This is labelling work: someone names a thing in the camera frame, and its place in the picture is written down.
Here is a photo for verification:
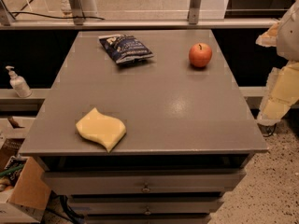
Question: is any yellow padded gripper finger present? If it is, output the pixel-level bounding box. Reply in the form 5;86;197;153
255;22;279;48
257;62;299;126

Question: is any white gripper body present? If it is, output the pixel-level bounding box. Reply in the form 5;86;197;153
277;0;299;62

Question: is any blue chip bag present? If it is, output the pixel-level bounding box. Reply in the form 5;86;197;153
99;35;153;65

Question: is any red apple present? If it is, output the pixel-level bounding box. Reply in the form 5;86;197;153
189;43;212;68

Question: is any top grey drawer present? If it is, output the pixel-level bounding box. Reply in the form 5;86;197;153
42;169;246;195

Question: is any grey drawer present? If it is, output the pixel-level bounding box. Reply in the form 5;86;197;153
69;197;223;215
42;169;246;195

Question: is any yellow wavy sponge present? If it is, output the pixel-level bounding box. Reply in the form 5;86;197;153
76;108;126;152

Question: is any middle grey drawer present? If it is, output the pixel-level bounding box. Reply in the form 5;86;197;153
69;197;223;215

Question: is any white pump soap bottle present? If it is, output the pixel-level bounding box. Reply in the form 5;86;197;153
6;65;32;98

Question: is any cardboard box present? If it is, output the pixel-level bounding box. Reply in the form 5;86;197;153
0;158;51;224

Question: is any white pipe post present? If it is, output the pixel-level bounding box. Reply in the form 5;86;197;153
61;0;98;17

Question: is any metal railing frame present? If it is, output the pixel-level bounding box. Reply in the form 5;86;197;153
0;0;299;31

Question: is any black cable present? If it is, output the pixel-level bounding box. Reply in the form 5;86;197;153
0;0;106;21

